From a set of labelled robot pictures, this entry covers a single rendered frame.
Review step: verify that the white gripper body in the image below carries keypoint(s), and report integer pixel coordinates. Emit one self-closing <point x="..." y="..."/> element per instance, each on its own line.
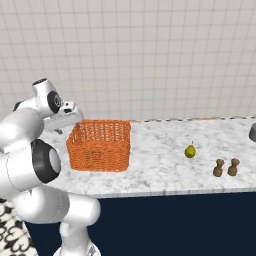
<point x="63" y="119"/>

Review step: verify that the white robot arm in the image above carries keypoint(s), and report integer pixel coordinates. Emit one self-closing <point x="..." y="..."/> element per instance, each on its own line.
<point x="20" y="160"/>

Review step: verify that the orange woven basket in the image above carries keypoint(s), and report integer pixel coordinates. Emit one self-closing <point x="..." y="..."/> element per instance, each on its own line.
<point x="98" y="146"/>

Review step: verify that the navy blue counter cabinet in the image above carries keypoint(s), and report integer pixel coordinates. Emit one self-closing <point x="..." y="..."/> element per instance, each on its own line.
<point x="173" y="226"/>

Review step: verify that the green pear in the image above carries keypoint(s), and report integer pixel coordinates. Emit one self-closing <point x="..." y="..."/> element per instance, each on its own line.
<point x="190" y="152"/>

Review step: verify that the brown wooden shaker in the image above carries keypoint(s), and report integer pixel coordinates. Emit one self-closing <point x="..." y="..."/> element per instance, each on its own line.
<point x="233" y="167"/>
<point x="218" y="168"/>

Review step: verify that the dark grey pot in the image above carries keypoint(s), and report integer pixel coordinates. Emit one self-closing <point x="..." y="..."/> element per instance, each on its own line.
<point x="253" y="132"/>

